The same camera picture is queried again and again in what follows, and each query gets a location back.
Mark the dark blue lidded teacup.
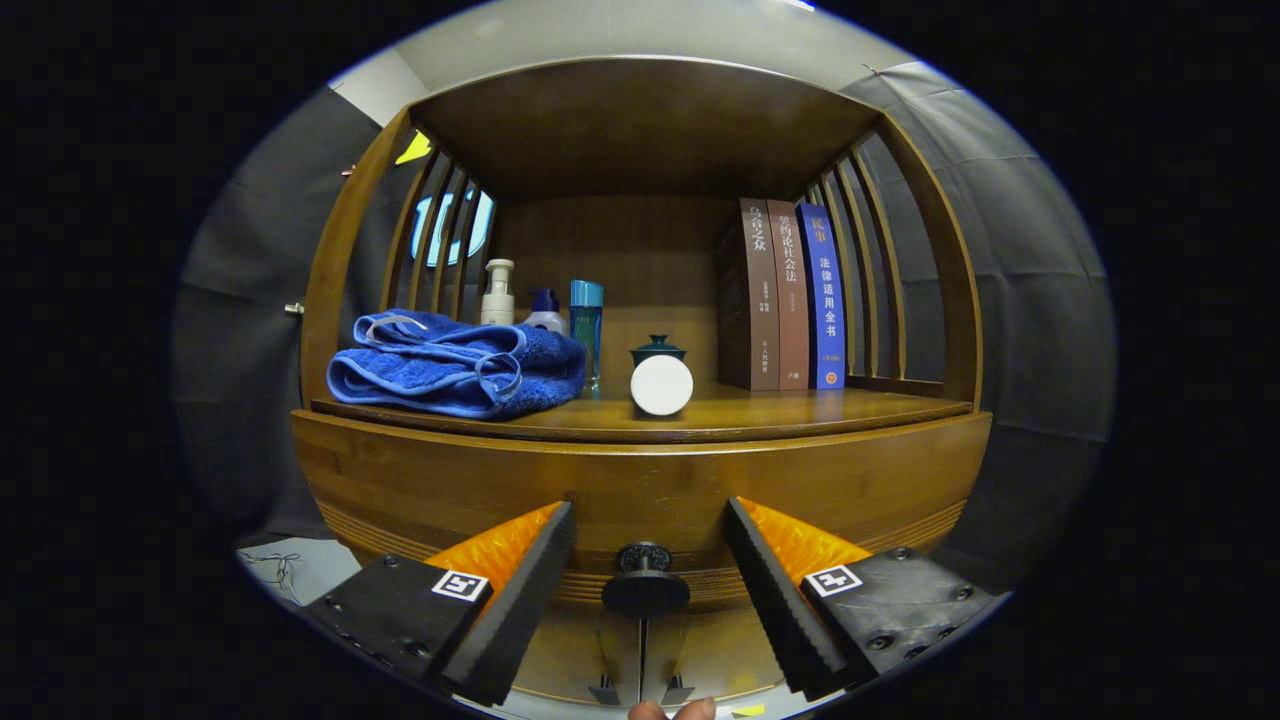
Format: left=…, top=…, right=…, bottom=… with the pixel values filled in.
left=630, top=335, right=688, bottom=369

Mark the wooden countertop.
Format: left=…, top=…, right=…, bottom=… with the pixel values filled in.
left=310, top=378, right=973, bottom=445

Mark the wooden cabinet door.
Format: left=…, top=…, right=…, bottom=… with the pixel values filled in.
left=642, top=600, right=791, bottom=703
left=510, top=600, right=643, bottom=706

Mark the folded blue towel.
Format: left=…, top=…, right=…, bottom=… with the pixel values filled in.
left=327, top=309, right=588, bottom=420

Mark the green white cream tube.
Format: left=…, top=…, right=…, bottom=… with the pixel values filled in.
left=630, top=355, right=695, bottom=417

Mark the brown wooden cabinet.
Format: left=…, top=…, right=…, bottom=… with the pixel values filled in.
left=290, top=55, right=993, bottom=711

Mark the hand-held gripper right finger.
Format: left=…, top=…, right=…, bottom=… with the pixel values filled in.
left=723, top=497, right=1001, bottom=701

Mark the dark brown book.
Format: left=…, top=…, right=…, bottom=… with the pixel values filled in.
left=716, top=197, right=781, bottom=392

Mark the reddish brown book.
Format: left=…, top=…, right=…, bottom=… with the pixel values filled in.
left=766, top=199, right=811, bottom=391

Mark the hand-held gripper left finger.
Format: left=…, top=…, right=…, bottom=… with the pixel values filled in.
left=305, top=501, right=578, bottom=707

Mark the white pump bottle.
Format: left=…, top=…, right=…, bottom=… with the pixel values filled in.
left=480, top=259, right=516, bottom=327

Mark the white lotion bottle blue cap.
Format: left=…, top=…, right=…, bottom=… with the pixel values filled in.
left=522, top=288, right=569, bottom=336

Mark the clear bottle teal cap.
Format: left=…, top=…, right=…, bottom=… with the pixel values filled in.
left=570, top=280, right=605, bottom=393

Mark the blue book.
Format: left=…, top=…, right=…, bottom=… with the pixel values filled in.
left=796, top=203, right=847, bottom=390

